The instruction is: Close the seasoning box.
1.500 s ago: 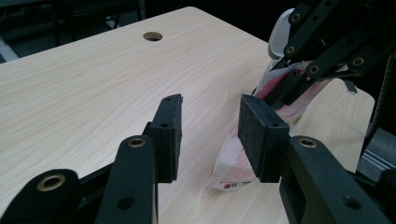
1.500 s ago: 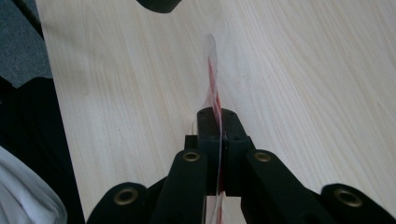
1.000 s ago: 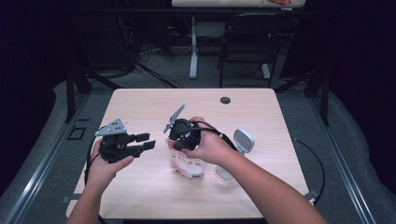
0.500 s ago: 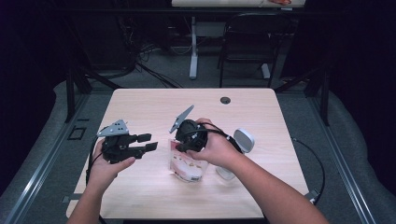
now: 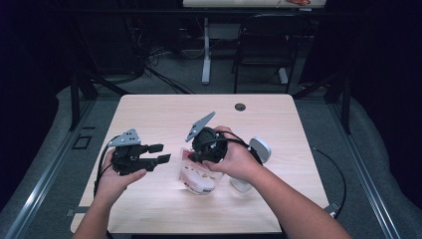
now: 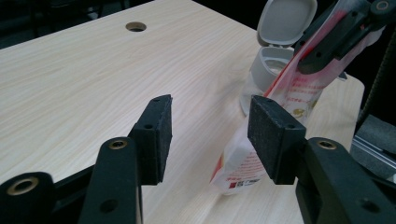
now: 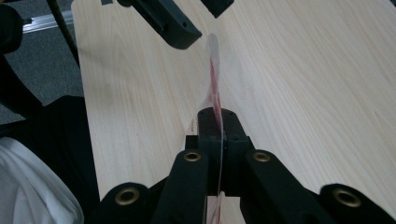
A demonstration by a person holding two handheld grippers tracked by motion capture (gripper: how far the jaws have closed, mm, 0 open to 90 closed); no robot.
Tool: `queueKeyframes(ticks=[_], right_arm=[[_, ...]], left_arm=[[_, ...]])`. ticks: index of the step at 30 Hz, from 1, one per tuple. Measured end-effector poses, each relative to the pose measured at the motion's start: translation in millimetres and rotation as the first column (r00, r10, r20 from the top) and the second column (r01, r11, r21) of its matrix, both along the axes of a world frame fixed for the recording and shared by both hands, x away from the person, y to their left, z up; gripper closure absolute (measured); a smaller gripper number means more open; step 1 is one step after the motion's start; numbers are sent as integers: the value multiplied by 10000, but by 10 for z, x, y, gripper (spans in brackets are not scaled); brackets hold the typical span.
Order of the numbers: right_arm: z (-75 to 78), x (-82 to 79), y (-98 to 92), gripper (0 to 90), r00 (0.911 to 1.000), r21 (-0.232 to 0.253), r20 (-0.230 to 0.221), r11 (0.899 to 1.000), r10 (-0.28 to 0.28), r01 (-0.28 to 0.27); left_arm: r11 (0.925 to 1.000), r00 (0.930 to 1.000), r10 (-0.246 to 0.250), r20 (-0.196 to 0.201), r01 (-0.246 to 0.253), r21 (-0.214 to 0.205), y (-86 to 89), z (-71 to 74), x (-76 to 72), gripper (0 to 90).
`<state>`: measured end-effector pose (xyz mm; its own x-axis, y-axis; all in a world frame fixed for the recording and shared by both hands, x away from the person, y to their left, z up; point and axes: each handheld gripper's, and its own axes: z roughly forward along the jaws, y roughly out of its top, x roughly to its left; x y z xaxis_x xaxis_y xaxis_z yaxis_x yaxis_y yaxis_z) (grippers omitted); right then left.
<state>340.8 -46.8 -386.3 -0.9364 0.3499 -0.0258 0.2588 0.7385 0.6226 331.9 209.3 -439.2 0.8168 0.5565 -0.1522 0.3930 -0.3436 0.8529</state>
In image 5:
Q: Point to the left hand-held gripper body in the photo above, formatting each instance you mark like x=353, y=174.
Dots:
x=127, y=159

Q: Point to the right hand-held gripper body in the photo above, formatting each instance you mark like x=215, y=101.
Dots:
x=209, y=147

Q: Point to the pink and white spout pouch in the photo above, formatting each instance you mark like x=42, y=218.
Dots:
x=199, y=179

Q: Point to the person's left hand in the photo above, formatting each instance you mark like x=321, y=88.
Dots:
x=111, y=184

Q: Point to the person's right hand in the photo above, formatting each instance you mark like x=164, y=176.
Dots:
x=237, y=161

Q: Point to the black round table grommet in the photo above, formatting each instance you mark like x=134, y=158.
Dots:
x=240, y=107

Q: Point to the white desk leg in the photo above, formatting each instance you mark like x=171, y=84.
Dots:
x=206, y=56

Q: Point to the white desk foot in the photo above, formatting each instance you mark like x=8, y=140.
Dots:
x=283, y=75

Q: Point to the dark equipment cabinet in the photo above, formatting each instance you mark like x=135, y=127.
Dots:
x=109, y=46

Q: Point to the black folding chair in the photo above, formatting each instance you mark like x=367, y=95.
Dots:
x=268, y=40

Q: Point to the light wooden background desk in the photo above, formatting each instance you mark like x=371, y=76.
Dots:
x=232, y=3

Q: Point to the orange object on desk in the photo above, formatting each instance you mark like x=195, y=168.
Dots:
x=298, y=2

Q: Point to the grey metal table bracket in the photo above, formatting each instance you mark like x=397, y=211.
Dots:
x=73, y=211

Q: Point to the black metal frame stand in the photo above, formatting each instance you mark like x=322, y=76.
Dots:
x=346, y=106
x=75, y=99

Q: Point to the aluminium floor rail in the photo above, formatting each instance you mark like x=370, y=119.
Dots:
x=43, y=182
x=365, y=186

